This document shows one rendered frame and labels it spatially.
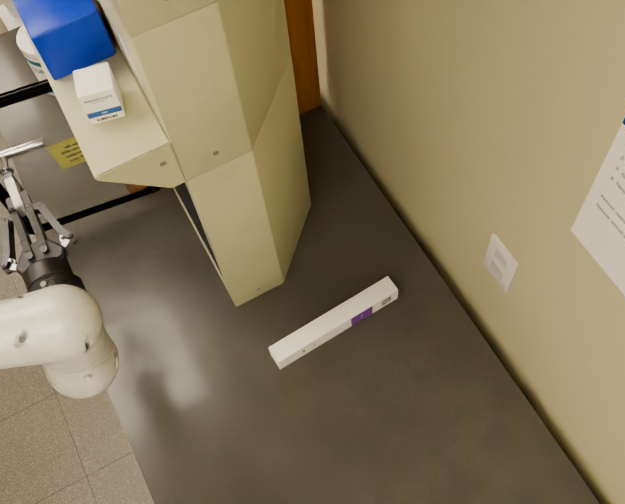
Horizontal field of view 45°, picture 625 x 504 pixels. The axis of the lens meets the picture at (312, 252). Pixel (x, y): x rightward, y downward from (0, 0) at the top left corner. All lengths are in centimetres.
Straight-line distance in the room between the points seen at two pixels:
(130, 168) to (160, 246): 60
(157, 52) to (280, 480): 82
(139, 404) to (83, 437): 106
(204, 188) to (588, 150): 56
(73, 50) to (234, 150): 27
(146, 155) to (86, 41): 20
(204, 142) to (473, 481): 77
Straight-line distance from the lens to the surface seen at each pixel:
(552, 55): 95
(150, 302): 160
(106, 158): 108
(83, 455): 256
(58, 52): 116
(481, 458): 145
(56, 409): 264
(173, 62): 97
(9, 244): 134
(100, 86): 108
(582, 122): 96
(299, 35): 161
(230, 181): 119
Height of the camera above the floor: 234
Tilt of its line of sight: 62 degrees down
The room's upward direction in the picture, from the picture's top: 8 degrees counter-clockwise
